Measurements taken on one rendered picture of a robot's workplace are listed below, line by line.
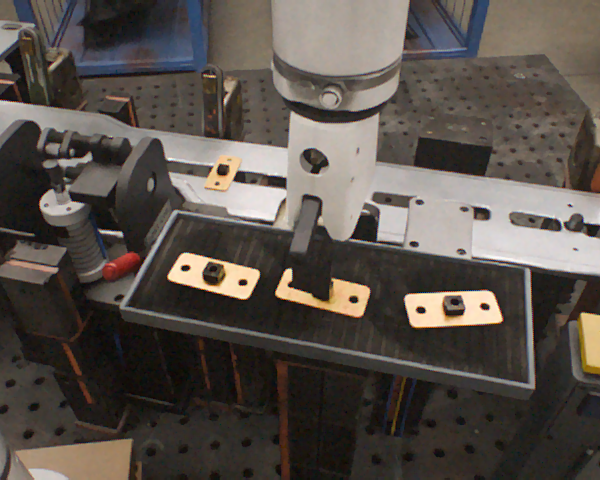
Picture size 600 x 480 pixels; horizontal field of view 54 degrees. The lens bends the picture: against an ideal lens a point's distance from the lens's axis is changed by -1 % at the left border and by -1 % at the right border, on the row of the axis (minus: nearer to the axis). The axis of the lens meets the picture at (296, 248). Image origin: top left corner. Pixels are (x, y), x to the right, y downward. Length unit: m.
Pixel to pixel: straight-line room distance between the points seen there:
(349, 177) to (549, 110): 1.41
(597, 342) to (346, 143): 0.31
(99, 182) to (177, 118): 0.94
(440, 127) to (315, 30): 0.69
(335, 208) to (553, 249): 0.53
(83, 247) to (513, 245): 0.58
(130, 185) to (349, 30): 0.39
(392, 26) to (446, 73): 1.50
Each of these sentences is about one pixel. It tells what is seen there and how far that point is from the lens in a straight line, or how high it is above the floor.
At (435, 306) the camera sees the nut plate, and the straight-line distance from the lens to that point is 0.57.
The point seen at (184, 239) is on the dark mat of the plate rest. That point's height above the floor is 1.16.
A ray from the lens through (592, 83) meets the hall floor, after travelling 3.51.
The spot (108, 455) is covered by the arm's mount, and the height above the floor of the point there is 0.79.
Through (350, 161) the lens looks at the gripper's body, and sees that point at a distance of 0.40.
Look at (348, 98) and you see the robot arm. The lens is 0.38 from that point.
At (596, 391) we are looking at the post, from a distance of 0.60.
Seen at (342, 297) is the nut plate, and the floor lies 1.16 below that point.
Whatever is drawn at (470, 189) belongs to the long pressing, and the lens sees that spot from 0.96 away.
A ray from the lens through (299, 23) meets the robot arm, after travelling 0.36.
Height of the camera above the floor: 1.59
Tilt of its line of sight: 46 degrees down
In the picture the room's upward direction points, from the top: straight up
